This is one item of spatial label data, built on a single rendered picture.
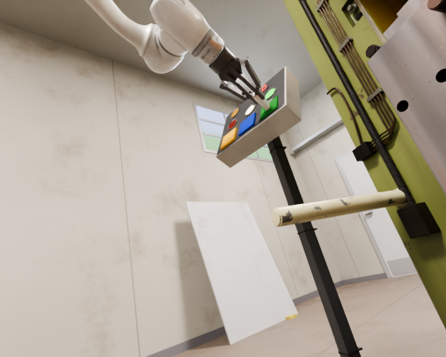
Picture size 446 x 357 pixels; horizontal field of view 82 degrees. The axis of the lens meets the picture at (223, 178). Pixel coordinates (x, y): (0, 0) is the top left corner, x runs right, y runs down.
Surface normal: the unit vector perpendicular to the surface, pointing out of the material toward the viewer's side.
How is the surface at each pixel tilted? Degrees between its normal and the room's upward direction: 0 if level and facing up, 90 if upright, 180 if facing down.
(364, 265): 90
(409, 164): 90
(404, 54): 90
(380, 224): 90
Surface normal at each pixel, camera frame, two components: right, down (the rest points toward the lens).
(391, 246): -0.77, -0.07
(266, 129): -0.16, 0.72
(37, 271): 0.59, -0.43
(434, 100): -0.93, 0.09
